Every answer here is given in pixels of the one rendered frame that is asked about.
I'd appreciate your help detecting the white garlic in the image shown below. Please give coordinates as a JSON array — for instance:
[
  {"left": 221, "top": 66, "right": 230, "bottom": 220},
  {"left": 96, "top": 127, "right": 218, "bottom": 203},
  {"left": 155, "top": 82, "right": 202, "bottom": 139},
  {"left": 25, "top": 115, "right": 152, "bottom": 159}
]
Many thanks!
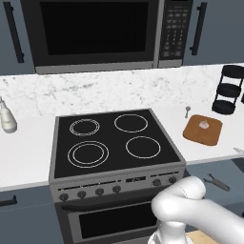
[{"left": 198, "top": 118, "right": 211, "bottom": 130}]

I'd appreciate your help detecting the brown wooden cutting board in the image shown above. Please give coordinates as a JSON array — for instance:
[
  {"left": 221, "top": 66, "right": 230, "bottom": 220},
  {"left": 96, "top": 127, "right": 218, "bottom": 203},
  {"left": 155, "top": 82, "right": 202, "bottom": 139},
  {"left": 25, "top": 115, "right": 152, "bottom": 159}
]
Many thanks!
[{"left": 182, "top": 113, "right": 224, "bottom": 148}]

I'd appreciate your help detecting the black hob cooker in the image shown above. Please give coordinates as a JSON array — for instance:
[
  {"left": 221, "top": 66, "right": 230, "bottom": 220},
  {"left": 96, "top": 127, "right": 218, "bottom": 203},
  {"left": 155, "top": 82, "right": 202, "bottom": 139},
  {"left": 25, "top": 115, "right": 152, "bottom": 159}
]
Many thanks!
[{"left": 48, "top": 108, "right": 187, "bottom": 244}]

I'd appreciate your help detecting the black and steel microwave oven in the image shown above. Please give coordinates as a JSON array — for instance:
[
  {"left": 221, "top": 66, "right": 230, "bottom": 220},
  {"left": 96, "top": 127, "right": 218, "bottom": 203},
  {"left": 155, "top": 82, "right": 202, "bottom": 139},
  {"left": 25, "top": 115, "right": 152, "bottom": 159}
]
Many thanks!
[{"left": 20, "top": 0, "right": 194, "bottom": 75}]

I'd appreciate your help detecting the oven door with dark window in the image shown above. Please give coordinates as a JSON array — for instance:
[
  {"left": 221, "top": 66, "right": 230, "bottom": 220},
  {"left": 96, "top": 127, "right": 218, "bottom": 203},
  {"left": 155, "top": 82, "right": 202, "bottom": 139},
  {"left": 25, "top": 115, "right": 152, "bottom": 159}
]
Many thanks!
[{"left": 54, "top": 192, "right": 170, "bottom": 244}]

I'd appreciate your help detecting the grey lower cupboard door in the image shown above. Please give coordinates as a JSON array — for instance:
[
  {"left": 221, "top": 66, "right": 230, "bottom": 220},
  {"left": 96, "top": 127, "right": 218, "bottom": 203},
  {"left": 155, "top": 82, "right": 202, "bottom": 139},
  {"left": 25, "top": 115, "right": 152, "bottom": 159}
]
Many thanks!
[{"left": 183, "top": 157, "right": 244, "bottom": 223}]

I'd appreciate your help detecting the grey cupboard door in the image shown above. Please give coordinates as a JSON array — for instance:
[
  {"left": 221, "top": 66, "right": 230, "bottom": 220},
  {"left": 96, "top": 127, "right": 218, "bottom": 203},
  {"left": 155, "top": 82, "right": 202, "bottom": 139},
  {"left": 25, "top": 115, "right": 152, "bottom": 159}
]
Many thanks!
[
  {"left": 183, "top": 0, "right": 244, "bottom": 67},
  {"left": 183, "top": 157, "right": 244, "bottom": 223},
  {"left": 0, "top": 0, "right": 35, "bottom": 77}
]

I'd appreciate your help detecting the grey peeler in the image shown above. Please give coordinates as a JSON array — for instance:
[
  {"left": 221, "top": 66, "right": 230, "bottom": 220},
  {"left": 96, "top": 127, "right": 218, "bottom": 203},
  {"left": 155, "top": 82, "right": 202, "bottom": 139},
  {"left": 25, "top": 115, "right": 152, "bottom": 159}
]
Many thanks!
[{"left": 203, "top": 173, "right": 232, "bottom": 193}]

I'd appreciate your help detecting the white soap bottle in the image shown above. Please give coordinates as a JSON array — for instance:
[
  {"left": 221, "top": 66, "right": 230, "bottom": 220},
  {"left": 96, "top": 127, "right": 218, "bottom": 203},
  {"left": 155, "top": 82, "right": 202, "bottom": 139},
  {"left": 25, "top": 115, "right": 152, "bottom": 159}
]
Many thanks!
[{"left": 0, "top": 96, "right": 19, "bottom": 134}]

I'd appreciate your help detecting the silver knife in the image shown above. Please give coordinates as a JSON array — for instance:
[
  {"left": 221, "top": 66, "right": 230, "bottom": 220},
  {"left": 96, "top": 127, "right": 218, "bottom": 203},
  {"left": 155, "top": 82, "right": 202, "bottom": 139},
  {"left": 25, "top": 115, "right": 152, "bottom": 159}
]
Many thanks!
[{"left": 232, "top": 146, "right": 244, "bottom": 157}]

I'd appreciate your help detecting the grey drawer front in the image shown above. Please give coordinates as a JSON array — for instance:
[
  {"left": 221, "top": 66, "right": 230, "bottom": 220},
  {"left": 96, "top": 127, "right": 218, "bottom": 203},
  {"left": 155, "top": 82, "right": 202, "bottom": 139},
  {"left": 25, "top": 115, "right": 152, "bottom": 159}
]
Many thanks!
[{"left": 0, "top": 186, "right": 59, "bottom": 244}]

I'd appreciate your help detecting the black oven door handle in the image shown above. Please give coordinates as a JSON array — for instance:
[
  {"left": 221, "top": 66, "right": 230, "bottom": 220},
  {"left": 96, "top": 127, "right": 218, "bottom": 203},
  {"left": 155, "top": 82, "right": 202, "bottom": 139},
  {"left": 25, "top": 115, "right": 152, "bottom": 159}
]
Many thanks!
[{"left": 60, "top": 193, "right": 165, "bottom": 213}]

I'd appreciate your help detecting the black tiered wire stand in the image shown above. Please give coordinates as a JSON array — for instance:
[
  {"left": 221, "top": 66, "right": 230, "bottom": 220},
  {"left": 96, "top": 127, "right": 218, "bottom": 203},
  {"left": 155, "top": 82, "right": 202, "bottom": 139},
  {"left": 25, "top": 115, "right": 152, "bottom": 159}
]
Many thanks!
[{"left": 211, "top": 64, "right": 244, "bottom": 116}]

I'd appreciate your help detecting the black cupboard handle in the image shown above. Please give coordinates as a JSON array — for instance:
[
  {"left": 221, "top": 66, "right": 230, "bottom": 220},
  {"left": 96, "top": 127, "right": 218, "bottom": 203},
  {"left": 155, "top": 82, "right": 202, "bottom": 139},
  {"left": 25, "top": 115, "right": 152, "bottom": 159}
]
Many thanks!
[
  {"left": 2, "top": 1, "right": 26, "bottom": 64},
  {"left": 189, "top": 2, "right": 209, "bottom": 57}
]

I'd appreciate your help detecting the black drawer handle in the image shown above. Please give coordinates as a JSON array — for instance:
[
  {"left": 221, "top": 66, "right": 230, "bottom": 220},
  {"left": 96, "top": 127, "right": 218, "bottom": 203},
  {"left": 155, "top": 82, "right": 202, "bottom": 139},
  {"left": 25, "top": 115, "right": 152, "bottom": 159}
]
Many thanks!
[{"left": 0, "top": 195, "right": 18, "bottom": 208}]

